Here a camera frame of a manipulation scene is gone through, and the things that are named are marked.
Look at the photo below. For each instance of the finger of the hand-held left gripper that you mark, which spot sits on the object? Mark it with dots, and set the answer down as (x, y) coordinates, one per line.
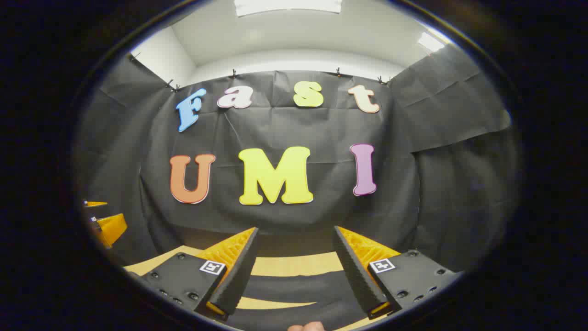
(110, 227)
(95, 203)

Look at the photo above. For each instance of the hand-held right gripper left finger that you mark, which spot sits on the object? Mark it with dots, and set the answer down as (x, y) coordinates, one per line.
(232, 280)

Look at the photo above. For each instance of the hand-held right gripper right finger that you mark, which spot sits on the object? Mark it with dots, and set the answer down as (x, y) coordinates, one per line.
(360, 280)

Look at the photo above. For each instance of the black jeans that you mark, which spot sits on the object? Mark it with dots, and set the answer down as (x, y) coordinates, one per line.
(298, 287)

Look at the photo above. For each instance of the black backdrop cloth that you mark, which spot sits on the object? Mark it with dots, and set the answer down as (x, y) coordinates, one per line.
(321, 128)

